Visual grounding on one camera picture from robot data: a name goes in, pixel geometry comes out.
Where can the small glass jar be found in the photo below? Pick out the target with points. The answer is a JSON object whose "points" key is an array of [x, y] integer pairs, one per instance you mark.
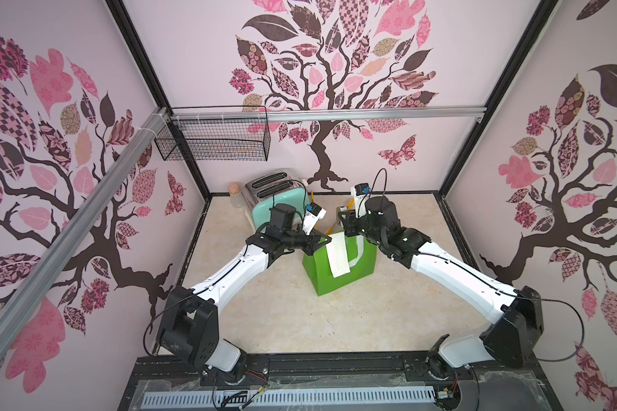
{"points": [[236, 196]]}

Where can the white vented cable duct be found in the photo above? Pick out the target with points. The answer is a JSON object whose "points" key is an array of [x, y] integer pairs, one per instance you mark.
{"points": [[284, 399]]}

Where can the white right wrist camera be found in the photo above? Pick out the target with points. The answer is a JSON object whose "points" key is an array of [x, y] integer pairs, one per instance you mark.
{"points": [[360, 193]]}

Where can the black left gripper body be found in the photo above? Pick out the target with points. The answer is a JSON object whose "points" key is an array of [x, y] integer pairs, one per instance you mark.
{"points": [[296, 239]]}

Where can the green tote bag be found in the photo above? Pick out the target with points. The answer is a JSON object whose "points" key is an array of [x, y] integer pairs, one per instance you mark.
{"points": [[362, 256]]}

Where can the black wire basket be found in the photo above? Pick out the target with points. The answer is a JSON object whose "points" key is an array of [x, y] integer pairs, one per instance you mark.
{"points": [[216, 133]]}

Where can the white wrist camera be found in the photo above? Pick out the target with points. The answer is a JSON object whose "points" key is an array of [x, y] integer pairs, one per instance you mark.
{"points": [[312, 215], [360, 193]]}

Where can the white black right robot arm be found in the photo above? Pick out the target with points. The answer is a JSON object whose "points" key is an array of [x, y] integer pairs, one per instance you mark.
{"points": [[514, 316]]}

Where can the mint green toaster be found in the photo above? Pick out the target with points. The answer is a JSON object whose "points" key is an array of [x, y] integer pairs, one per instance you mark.
{"points": [[276, 187]]}

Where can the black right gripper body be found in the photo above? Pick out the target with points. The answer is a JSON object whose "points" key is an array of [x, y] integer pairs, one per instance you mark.
{"points": [[348, 225]]}

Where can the aluminium rail back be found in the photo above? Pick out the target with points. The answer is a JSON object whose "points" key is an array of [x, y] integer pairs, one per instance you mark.
{"points": [[329, 113]]}

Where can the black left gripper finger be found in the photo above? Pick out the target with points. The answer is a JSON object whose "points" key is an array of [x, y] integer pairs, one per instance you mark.
{"points": [[310, 248], [320, 238]]}

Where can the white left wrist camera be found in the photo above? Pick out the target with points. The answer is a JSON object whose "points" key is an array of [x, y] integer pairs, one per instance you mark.
{"points": [[312, 215]]}

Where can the aluminium rail left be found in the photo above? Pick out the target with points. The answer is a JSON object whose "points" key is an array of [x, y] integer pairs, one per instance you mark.
{"points": [[21, 306]]}

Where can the aluminium rail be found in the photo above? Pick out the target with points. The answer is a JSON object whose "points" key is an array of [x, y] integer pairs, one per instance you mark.
{"points": [[329, 113], [21, 306]]}

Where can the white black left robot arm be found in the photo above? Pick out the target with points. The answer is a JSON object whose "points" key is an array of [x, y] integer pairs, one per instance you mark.
{"points": [[189, 325]]}

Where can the yellow handled tongs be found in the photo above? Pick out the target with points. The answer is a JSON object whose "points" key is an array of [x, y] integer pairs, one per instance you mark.
{"points": [[329, 203]]}

